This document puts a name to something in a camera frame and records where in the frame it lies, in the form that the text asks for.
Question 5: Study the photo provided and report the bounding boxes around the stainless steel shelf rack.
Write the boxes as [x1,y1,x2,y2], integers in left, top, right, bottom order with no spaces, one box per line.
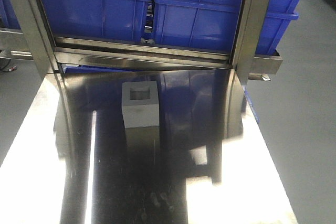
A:
[0,0,284,86]

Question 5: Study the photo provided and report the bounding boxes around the blue plastic bin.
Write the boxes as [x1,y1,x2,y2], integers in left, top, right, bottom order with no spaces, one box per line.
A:
[153,0,242,52]

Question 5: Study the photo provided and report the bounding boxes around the blue bin far left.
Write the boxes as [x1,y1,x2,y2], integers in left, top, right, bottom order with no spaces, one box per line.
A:
[1,0,20,29]

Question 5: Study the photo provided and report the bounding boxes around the gray foam base block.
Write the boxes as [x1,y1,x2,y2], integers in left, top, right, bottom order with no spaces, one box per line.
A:
[122,81,160,129]

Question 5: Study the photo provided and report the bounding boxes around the blue bin far right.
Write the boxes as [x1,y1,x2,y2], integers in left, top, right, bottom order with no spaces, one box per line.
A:
[256,0,300,55]

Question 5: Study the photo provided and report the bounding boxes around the blue bin with red items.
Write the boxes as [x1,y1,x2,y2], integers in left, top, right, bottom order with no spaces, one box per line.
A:
[41,0,151,42]

